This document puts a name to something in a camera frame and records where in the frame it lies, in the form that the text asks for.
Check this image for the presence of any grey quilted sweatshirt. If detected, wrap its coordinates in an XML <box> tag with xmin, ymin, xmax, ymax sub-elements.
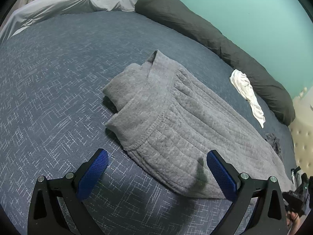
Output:
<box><xmin>103</xmin><ymin>50</ymin><xmax>293</xmax><ymax>198</ymax></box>

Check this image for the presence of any person's right hand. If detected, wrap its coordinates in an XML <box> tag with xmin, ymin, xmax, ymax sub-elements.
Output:
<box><xmin>286</xmin><ymin>211</ymin><xmax>301</xmax><ymax>235</ymax></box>

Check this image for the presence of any dark grey thin garment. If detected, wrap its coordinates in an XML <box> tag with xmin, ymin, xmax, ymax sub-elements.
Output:
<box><xmin>264</xmin><ymin>133</ymin><xmax>283</xmax><ymax>161</ymax></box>

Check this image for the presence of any cream tufted headboard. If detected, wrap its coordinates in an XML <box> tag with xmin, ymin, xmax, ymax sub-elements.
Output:
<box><xmin>289</xmin><ymin>87</ymin><xmax>313</xmax><ymax>177</ymax></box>

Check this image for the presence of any blue patterned bed sheet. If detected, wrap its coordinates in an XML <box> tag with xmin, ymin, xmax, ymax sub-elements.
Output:
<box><xmin>1</xmin><ymin>11</ymin><xmax>296</xmax><ymax>234</ymax></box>

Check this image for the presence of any white t-shirt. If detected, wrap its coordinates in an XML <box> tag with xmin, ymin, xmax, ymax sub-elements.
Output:
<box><xmin>229</xmin><ymin>69</ymin><xmax>266</xmax><ymax>128</ymax></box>

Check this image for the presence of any light grey blanket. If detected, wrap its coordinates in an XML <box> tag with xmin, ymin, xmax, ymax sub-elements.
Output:
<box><xmin>1</xmin><ymin>0</ymin><xmax>137</xmax><ymax>43</ymax></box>

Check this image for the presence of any long dark grey pillow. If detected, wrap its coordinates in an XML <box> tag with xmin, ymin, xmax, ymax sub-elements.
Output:
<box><xmin>135</xmin><ymin>0</ymin><xmax>296</xmax><ymax>126</ymax></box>

